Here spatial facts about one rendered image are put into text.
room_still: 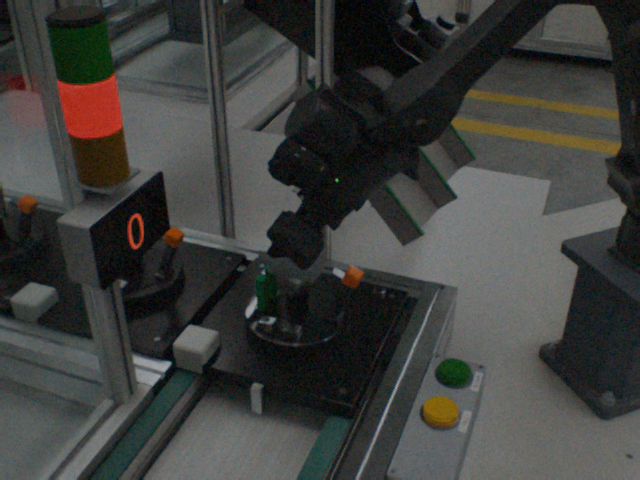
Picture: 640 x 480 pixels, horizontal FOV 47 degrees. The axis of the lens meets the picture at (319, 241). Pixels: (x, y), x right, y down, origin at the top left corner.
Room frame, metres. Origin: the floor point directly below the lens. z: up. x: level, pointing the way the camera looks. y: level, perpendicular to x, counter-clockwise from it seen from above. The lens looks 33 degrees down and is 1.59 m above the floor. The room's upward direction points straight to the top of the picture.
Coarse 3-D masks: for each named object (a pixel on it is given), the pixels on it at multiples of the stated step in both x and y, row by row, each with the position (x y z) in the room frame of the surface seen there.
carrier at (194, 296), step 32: (160, 256) 0.89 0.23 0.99; (192, 256) 0.92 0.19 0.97; (224, 256) 0.92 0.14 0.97; (128, 288) 0.81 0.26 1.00; (160, 288) 0.81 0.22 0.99; (192, 288) 0.84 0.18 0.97; (224, 288) 0.86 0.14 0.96; (128, 320) 0.77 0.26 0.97; (160, 320) 0.77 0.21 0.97; (192, 320) 0.77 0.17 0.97; (160, 352) 0.70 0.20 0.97
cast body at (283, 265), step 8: (264, 248) 0.78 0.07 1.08; (264, 256) 0.78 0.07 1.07; (320, 256) 0.75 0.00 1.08; (272, 264) 0.75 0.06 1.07; (280, 264) 0.75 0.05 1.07; (288, 264) 0.75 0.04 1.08; (320, 264) 0.75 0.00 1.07; (272, 272) 0.75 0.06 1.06; (280, 272) 0.75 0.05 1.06; (288, 272) 0.75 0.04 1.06; (296, 272) 0.74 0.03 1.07; (304, 272) 0.74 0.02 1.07; (312, 272) 0.73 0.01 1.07; (320, 272) 0.75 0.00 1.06; (304, 280) 0.74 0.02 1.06; (312, 280) 0.73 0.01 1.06
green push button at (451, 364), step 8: (448, 360) 0.69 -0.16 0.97; (456, 360) 0.69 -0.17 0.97; (440, 368) 0.67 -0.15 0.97; (448, 368) 0.67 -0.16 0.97; (456, 368) 0.67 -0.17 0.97; (464, 368) 0.67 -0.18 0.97; (440, 376) 0.66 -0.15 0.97; (448, 376) 0.66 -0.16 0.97; (456, 376) 0.66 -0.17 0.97; (464, 376) 0.66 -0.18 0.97; (456, 384) 0.65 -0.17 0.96
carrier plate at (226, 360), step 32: (224, 320) 0.77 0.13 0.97; (352, 320) 0.77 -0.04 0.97; (384, 320) 0.77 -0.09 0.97; (224, 352) 0.70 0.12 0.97; (256, 352) 0.70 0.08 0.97; (352, 352) 0.70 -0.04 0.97; (288, 384) 0.65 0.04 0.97; (320, 384) 0.65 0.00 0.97; (352, 384) 0.65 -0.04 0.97; (352, 416) 0.61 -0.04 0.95
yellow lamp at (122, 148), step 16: (80, 144) 0.61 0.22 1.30; (96, 144) 0.61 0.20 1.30; (112, 144) 0.61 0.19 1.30; (80, 160) 0.61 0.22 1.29; (96, 160) 0.61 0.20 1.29; (112, 160) 0.61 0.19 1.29; (128, 160) 0.63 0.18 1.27; (80, 176) 0.61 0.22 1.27; (96, 176) 0.61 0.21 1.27; (112, 176) 0.61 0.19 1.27
